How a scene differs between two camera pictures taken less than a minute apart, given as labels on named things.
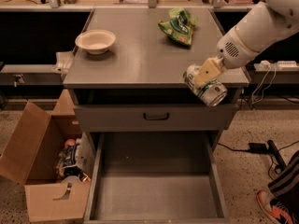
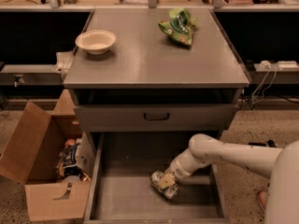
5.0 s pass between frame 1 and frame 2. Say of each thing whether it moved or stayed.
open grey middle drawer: stayed
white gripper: moved
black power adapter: stayed
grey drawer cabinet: stayed
